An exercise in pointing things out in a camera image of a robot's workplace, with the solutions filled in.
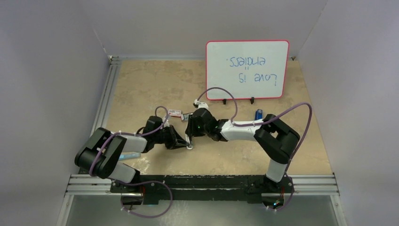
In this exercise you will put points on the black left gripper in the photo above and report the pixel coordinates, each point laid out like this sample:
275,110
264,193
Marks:
174,137

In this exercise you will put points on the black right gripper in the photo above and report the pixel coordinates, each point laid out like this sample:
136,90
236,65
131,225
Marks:
191,130

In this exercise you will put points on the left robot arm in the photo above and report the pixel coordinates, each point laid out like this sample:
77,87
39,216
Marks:
100,155

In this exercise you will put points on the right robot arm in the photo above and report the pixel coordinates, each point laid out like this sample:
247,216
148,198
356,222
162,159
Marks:
274,136

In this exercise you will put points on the light blue marker pen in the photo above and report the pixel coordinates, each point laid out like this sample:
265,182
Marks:
129,156

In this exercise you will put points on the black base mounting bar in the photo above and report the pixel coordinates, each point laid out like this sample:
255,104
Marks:
252,189

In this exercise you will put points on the blue lighter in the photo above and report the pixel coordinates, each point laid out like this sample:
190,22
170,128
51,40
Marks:
258,114

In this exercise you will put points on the pink framed whiteboard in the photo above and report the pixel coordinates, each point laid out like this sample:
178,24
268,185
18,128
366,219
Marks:
246,69

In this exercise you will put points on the left aluminium rail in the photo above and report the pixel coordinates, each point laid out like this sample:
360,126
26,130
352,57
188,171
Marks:
106,99

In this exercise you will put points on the aluminium rail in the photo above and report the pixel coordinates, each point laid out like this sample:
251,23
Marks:
106,99
303,185

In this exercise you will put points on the front aluminium rail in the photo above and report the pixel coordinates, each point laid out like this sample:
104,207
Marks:
303,185

